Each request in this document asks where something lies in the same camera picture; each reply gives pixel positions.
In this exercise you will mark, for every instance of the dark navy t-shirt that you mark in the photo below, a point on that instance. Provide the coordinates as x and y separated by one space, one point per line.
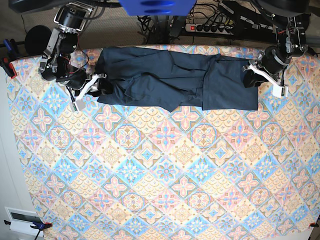
145 77

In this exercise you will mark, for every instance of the patterned colourful tablecloth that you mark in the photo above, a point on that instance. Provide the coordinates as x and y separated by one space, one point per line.
143 173

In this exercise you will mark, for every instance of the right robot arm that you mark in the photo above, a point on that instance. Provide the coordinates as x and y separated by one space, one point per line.
55 64

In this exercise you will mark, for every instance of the orange clamp bottom-right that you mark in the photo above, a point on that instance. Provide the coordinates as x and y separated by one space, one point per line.
314 225

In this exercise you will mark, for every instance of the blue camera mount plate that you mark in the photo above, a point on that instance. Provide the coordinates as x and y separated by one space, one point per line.
157 7

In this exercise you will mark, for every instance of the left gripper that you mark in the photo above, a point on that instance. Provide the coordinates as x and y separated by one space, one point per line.
268 66

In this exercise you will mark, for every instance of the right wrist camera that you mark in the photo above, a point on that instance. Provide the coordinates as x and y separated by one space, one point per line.
78 105

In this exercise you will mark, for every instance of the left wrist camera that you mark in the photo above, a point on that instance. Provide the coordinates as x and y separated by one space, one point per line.
280 91

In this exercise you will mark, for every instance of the white wall vent panel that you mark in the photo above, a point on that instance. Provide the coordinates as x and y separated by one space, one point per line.
22 220

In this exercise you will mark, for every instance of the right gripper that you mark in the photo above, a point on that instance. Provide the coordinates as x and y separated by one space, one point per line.
80 84

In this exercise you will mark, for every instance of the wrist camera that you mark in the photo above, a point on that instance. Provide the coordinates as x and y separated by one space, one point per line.
280 91
78 105

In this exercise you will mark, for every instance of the blue orange clamp bottom-left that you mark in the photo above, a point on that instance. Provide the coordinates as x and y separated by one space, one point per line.
40 225

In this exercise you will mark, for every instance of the blue orange clamp top-left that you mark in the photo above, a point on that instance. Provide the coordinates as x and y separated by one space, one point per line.
6 61

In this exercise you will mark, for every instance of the white power strip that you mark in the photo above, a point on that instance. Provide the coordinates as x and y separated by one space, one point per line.
210 29

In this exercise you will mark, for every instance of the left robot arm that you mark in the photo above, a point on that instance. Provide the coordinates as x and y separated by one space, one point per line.
286 17

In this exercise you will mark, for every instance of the black round stool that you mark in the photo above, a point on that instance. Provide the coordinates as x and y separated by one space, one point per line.
36 40

